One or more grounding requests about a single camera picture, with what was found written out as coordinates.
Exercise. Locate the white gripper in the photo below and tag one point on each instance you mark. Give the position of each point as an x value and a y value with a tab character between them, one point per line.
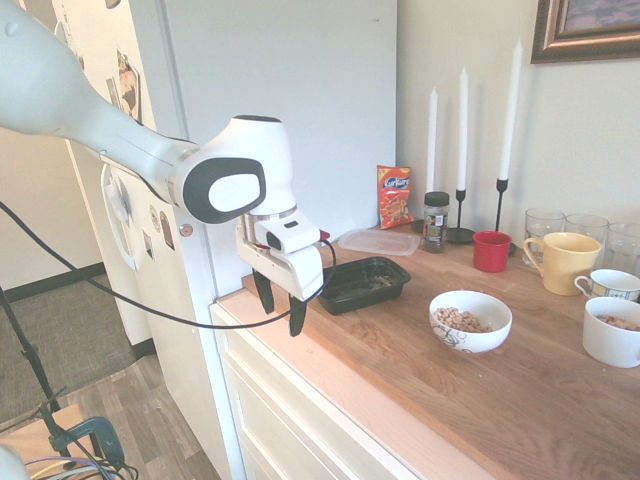
305	272

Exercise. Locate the cereal pieces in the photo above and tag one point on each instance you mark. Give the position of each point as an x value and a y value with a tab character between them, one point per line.
460	320

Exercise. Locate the white bowl with swirl pattern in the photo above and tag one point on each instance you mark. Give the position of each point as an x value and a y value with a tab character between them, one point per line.
475	340

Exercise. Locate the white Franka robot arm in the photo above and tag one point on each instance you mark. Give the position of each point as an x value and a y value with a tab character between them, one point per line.
65	105

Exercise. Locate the cereal in white mug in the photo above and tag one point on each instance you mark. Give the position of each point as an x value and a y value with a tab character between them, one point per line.
620	322

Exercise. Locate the black plastic food container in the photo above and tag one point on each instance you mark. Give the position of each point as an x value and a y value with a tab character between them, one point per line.
365	285

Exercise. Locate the white cabinet with drawers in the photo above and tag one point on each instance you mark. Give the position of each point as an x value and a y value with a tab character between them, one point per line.
280	400

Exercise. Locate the clear plastic container lid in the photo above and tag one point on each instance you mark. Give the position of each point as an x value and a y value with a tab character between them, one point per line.
380	241

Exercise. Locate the round copper magnet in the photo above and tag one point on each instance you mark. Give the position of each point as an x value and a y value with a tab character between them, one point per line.
186	229

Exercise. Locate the small rectangular fridge magnet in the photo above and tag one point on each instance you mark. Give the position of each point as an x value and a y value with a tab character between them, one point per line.
148	245

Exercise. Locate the orange Kurkure snack bag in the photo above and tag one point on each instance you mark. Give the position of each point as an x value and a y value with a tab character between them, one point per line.
395	200

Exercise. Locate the round white fridge magnet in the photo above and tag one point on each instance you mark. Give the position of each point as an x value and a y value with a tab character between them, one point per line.
154	217

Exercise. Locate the black holder of short candle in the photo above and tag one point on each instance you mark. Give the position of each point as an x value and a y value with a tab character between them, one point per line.
418	226

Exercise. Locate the spice jar with black lid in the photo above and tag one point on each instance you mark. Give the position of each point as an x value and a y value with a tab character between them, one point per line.
435	225

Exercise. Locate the black holder of medium candle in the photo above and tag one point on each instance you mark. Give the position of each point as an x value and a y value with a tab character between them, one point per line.
460	232

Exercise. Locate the red mug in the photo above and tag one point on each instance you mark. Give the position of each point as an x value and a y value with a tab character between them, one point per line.
492	252

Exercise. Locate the short white taper candle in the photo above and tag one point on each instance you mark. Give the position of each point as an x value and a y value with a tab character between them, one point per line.
432	145

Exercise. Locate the green metal clamp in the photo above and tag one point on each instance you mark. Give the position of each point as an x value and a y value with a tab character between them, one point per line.
100	435

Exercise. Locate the black holder of tall candle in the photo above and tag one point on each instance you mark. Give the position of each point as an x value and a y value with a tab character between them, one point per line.
501	210

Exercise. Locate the medium white taper candle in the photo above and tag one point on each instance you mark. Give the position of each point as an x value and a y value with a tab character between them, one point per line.
463	130

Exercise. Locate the black tripod stand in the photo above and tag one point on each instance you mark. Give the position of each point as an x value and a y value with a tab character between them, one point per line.
25	345

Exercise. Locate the photo magnet on refrigerator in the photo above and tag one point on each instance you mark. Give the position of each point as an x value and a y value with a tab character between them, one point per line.
129	82

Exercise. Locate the clear drinking glass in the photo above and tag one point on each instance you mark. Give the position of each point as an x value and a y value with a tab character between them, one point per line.
625	250
587	225
542	222

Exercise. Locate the wooden robot mounting table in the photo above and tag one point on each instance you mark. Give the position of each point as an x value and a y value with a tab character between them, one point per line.
30	435

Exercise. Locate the yellow mug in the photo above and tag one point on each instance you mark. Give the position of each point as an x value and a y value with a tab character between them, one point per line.
570	265

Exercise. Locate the tall white taper candle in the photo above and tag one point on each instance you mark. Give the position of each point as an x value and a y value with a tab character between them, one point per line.
510	110

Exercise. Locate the large plain white mug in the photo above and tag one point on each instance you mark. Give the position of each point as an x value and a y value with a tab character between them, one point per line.
610	345

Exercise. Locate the white teacup with blue pattern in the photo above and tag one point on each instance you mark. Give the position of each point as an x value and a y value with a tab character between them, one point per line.
615	287

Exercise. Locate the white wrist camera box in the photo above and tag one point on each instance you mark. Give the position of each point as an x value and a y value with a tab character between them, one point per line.
292	234

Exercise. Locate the framed picture with brown frame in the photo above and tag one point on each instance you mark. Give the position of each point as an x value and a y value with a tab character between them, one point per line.
545	45

